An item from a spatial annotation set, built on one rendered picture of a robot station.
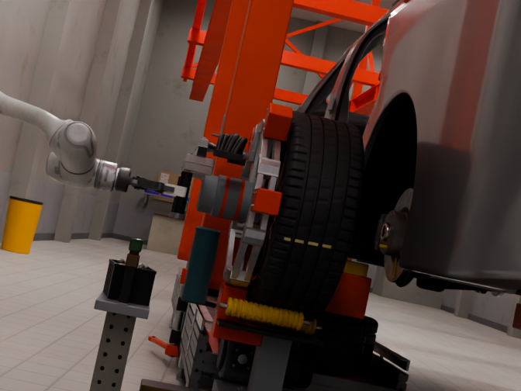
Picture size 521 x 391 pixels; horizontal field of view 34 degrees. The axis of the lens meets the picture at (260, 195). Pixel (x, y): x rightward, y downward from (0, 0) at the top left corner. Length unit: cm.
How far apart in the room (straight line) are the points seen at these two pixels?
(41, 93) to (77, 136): 890
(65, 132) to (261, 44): 109
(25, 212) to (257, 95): 714
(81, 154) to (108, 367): 81
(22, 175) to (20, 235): 129
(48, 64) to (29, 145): 108
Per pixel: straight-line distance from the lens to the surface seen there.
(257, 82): 323
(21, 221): 1015
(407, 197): 286
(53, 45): 1139
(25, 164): 1123
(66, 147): 242
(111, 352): 290
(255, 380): 280
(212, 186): 273
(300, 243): 250
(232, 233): 301
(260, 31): 326
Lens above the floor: 74
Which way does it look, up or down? 3 degrees up
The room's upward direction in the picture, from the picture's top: 12 degrees clockwise
